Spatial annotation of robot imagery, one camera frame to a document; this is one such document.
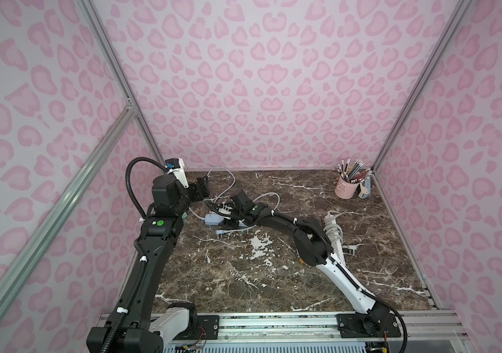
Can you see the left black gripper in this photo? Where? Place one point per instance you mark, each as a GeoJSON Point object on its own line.
{"type": "Point", "coordinates": [200, 187]}

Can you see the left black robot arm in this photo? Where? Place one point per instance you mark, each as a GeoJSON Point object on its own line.
{"type": "Point", "coordinates": [130, 327]}

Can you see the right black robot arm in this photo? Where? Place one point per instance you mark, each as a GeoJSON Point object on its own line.
{"type": "Point", "coordinates": [372, 317]}

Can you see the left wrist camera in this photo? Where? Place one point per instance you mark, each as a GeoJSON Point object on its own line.
{"type": "Point", "coordinates": [176, 166]}

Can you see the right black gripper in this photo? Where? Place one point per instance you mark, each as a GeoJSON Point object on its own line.
{"type": "Point", "coordinates": [235, 203]}

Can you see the light blue power strip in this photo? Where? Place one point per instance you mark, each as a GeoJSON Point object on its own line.
{"type": "Point", "coordinates": [213, 219]}

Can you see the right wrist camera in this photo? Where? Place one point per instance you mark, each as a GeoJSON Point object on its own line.
{"type": "Point", "coordinates": [224, 208]}

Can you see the bundle of pencils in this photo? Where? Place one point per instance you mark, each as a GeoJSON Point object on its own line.
{"type": "Point", "coordinates": [353, 171]}

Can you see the white power strip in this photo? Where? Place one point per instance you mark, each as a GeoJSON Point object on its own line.
{"type": "Point", "coordinates": [335, 234]}

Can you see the pink pencil cup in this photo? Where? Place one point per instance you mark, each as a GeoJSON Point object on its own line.
{"type": "Point", "coordinates": [345, 190]}

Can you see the aluminium front rail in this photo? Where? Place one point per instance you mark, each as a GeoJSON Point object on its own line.
{"type": "Point", "coordinates": [423, 326]}

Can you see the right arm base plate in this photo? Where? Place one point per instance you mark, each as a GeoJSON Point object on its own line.
{"type": "Point", "coordinates": [361, 326]}

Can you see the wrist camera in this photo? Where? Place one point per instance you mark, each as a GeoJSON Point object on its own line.
{"type": "Point", "coordinates": [224, 208]}
{"type": "Point", "coordinates": [176, 166]}

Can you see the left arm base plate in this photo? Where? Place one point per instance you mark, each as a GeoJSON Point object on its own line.
{"type": "Point", "coordinates": [206, 326]}

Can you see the blue beige pencil sharpener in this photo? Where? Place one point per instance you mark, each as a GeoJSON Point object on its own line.
{"type": "Point", "coordinates": [364, 190]}

